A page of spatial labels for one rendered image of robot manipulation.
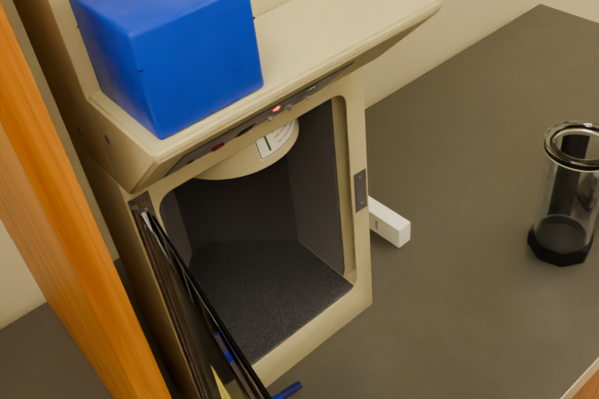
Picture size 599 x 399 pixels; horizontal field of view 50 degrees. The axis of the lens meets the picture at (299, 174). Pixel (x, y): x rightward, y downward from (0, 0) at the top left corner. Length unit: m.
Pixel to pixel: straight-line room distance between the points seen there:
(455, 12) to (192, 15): 1.25
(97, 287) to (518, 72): 1.24
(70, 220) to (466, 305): 0.73
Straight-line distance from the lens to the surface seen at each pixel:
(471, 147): 1.37
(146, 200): 0.65
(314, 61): 0.55
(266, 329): 0.97
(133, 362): 0.64
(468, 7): 1.70
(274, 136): 0.75
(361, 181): 0.87
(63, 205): 0.50
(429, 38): 1.62
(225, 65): 0.49
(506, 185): 1.29
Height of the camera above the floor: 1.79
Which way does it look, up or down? 41 degrees down
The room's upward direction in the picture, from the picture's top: 7 degrees counter-clockwise
